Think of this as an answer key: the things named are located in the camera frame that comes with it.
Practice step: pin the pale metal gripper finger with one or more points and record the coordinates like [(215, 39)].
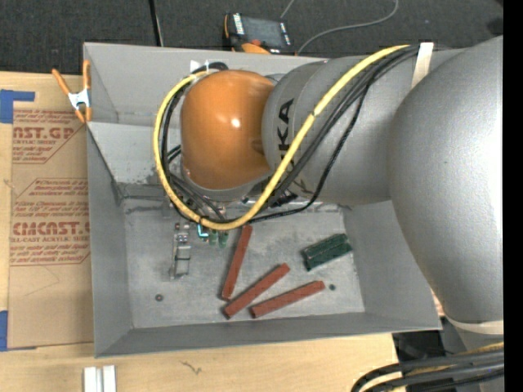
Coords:
[(181, 264), (183, 237)]

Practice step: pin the grey metal bin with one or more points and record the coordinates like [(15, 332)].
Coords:
[(163, 268)]

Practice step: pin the red-brown flat block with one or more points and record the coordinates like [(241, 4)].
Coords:
[(257, 290), (288, 299), (237, 261)]

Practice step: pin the dark green flat block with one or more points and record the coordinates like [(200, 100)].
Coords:
[(327, 251)]

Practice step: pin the brown cardboard board, red print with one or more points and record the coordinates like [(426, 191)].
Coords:
[(45, 284)]

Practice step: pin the black cylinder on white bracket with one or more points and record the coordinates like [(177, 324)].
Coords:
[(283, 199)]

